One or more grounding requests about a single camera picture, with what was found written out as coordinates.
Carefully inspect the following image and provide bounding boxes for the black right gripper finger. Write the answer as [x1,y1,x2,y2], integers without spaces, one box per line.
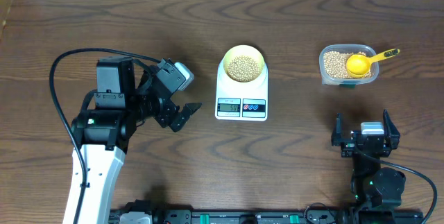
[383,110,400,148]
[331,113,343,146]

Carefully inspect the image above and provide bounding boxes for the yellow scoop cup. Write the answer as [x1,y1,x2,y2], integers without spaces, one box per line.
[345,49,400,78]

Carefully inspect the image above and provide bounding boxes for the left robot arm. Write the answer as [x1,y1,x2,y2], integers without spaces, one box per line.
[63,90,202,223]

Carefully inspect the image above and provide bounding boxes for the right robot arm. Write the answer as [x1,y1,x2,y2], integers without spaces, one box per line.
[331,110,406,223]

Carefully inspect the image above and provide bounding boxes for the white digital kitchen scale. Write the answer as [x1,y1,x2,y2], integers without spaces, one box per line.
[214,60,268,121]

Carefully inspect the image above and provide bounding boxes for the soybeans in yellow bowl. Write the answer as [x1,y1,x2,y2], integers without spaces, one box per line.
[227,55,261,83]

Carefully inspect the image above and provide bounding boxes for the yellow bowl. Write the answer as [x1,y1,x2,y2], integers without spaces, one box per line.
[222,45,265,80]

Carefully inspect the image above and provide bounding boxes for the green tape piece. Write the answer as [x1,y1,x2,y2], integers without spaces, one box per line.
[339,84,356,89]

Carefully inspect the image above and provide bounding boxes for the clear plastic container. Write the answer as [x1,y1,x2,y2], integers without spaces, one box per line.
[319,44,379,85]

